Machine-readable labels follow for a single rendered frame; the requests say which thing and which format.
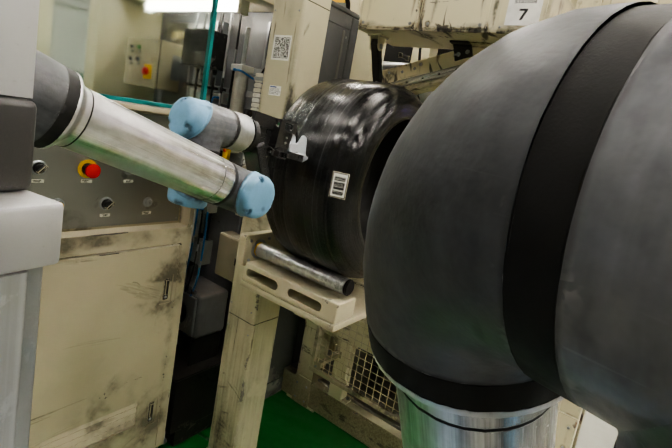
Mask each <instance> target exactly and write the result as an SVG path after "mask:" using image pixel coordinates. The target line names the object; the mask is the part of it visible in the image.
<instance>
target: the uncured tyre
mask: <svg viewBox="0 0 672 448"><path fill-rule="evenodd" d="M421 105H422V103H421V101H420V100H419V98H418V97H417V96H416V95H415V94H414V93H413V92H411V91H410V90H408V89H406V88H403V87H401V86H399V85H396V84H391V83H382V82H373V81H364V80H355V79H346V78H338V79H332V80H328V81H324V82H321V83H319V84H316V85H314V86H313V87H311V88H309V89H308V90H307V91H305V92H304V93H303V94H302V95H301V96H300V97H299V98H298V99H297V100H296V101H295V102H294V103H293V104H292V106H291V107H290V108H289V110H288V111H287V112H286V114H285V116H284V117H283V119H284V120H286V121H289V122H292V123H295V124H297V125H298V126H297V130H296V134H295V137H296V143H297V142H298V141H299V139H300V138H301V136H305V137H306V138H307V144H306V156H307V157H308V159H307V160H306V161H304V162H300V161H296V160H292V159H288V158H286V159H285V160H284V159H280V158H276V157H272V156H269V155H268V156H267V162H268V169H269V176H270V180H271V181H272V183H273V185H274V190H275V196H274V200H273V204H272V205H271V208H270V209H269V210H268V212H267V213H266V216H267V219H268V222H269V225H270V228H271V230H272V232H273V234H274V236H275V237H276V239H277V240H278V241H279V243H280V244H281V245H282V246H283V247H284V248H285V249H287V250H288V251H289V250H290V251H289V252H290V253H291V254H292V255H294V256H296V257H299V258H301V259H304V260H306V261H308V262H311V263H313V264H316V265H318V266H320V267H323V268H325V269H328V270H330V271H332V272H333V271H334V272H341V273H343V274H344V275H346V276H344V277H347V278H359V279H361V278H364V277H363V256H364V248H365V239H366V230H367V222H368V217H369V213H370V208H371V205H372V201H373V197H374V194H375V191H376V188H377V185H378V183H379V180H380V177H381V174H382V172H383V169H384V167H385V164H386V162H387V159H388V157H389V155H390V153H391V151H392V150H393V148H394V146H395V144H396V142H397V140H398V139H399V137H400V135H401V134H402V132H403V131H404V129H405V128H406V126H407V125H408V123H409V122H410V120H411V119H412V117H413V116H414V115H415V113H416V112H417V111H418V109H419V108H420V107H421ZM333 171H336V172H341V173H345V174H350V177H349V182H348V187H347V191H346V196H345V200H344V199H339V198H335V197H331V196H328V195H329V190H330V185H331V180H332V175H333ZM291 251H292V252H291ZM293 252H294V253H293ZM296 253H297V254H296ZM298 254H299V255H298ZM301 255H302V256H301ZM303 256H304V257H303Z"/></svg>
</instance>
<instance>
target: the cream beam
mask: <svg viewBox="0 0 672 448"><path fill-rule="evenodd" d="M508 4H509V0H363V2H362V8H361V14H360V19H359V25H358V29H359V30H361V31H363V32H365V33H381V34H383V35H385V36H387V37H389V39H388V40H385V43H387V44H389V45H391V46H398V47H415V48H433V49H451V50H454V48H453V44H451V43H450V40H461V41H469V42H470V43H471V44H472V46H473V45H477V44H480V45H491V44H493V43H494V42H496V41H498V40H499V39H501V38H502V37H504V36H505V35H507V34H509V33H512V32H514V31H516V30H518V29H520V28H522V27H525V26H521V25H504V22H505V17H506V13H507V8H508ZM571 10H573V6H572V4H571V2H570V0H544V1H543V6H542V10H541V14H540V18H539V21H542V20H545V19H548V18H551V17H554V16H557V15H560V14H563V13H566V12H569V11H571Z"/></svg>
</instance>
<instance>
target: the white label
mask: <svg viewBox="0 0 672 448"><path fill-rule="evenodd" d="M349 177H350V174H345V173H341V172H336V171H333V175H332V180H331V185H330V190H329V195H328V196H331V197H335V198H339V199H344V200H345V196H346V191H347V187H348V182H349Z"/></svg>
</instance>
